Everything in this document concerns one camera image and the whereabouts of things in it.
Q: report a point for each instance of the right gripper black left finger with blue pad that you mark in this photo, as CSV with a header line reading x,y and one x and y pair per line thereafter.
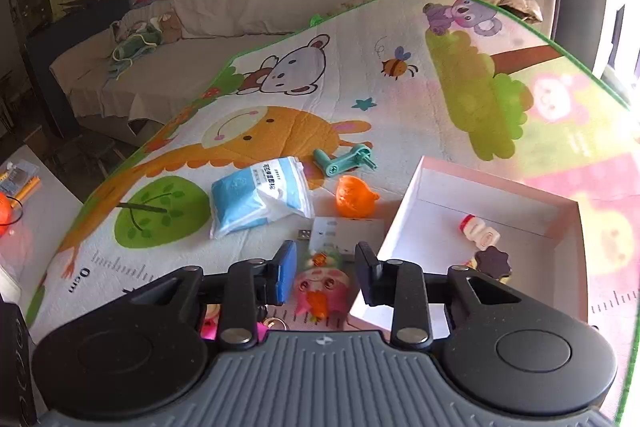
x,y
244,288

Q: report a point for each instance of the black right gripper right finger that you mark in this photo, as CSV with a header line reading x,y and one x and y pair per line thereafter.
x,y
399,285

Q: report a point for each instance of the pink cartoon toy camera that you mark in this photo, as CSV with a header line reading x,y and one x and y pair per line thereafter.
x,y
321,285

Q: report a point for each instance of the small white red-cap bottle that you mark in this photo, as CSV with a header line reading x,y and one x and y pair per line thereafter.
x,y
478,232

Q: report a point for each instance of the orange plastic fish toy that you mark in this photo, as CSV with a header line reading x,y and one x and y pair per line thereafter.
x,y
354,198

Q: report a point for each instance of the yellow pudding toy brown lid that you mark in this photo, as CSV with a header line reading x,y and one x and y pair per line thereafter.
x,y
493,263

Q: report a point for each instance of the pink plastic toy strainer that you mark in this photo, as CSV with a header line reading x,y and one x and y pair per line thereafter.
x,y
209,327

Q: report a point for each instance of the blue white tissue pack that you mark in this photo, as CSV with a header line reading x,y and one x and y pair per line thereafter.
x,y
258,195

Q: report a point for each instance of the teal plastic crank toy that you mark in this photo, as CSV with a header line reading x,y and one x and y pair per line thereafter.
x,y
359,156

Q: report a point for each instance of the colourful cartoon play mat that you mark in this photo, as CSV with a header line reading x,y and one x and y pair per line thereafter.
x,y
117,323

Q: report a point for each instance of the pink cardboard box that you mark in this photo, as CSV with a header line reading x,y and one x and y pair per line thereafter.
x,y
540,232

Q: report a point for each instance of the beige covered sofa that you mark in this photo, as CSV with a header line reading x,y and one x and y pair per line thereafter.
x,y
155,87

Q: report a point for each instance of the green clothes pile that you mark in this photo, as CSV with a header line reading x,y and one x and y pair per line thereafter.
x,y
141,39

